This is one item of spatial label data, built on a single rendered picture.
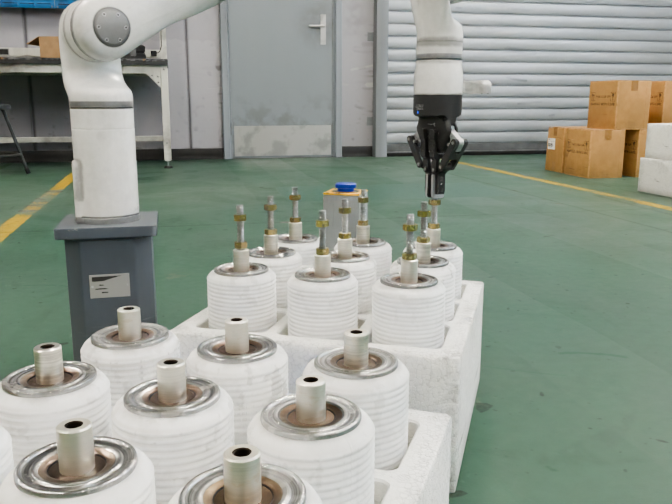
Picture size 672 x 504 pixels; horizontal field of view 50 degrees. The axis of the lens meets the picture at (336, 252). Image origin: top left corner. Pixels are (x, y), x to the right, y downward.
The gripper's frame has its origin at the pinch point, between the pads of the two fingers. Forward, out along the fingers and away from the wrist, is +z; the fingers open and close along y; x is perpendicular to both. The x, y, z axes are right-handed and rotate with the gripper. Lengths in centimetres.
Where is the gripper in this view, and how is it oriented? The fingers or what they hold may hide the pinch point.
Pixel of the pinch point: (434, 185)
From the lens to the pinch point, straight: 116.0
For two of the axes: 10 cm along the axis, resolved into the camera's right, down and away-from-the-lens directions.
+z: 0.0, 9.8, 2.1
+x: 8.7, -1.0, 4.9
